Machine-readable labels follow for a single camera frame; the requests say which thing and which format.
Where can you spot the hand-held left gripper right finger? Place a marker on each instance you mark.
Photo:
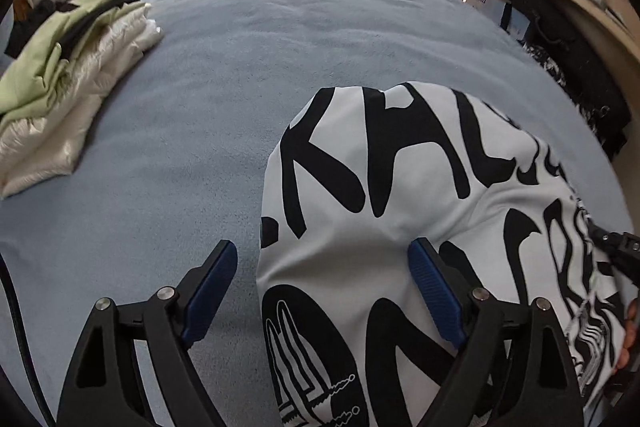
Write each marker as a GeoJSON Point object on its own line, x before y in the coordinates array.
{"type": "Point", "coordinates": [432, 287]}

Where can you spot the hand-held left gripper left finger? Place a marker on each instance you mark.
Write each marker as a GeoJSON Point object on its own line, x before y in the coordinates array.
{"type": "Point", "coordinates": [212, 279]}

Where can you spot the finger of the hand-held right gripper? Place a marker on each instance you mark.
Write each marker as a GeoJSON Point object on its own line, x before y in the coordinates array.
{"type": "Point", "coordinates": [617, 247]}

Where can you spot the black white printed jacket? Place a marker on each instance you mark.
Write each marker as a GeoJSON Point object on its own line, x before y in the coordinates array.
{"type": "Point", "coordinates": [350, 247]}

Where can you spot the black clothes pile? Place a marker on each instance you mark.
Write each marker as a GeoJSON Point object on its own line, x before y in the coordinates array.
{"type": "Point", "coordinates": [30, 27]}

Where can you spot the person's right hand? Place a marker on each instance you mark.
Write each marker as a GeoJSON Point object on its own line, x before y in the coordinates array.
{"type": "Point", "coordinates": [632, 337]}

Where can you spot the blue fleece blanket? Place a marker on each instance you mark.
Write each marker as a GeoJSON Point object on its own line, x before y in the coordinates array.
{"type": "Point", "coordinates": [250, 82]}

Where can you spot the folded green and cream jackets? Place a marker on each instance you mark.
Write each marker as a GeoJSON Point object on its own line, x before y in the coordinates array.
{"type": "Point", "coordinates": [75, 122]}

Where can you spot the white printed box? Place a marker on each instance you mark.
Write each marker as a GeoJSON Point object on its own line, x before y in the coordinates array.
{"type": "Point", "coordinates": [482, 2]}

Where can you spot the folded green jacket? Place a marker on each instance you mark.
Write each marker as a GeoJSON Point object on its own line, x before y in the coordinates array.
{"type": "Point", "coordinates": [35, 57]}

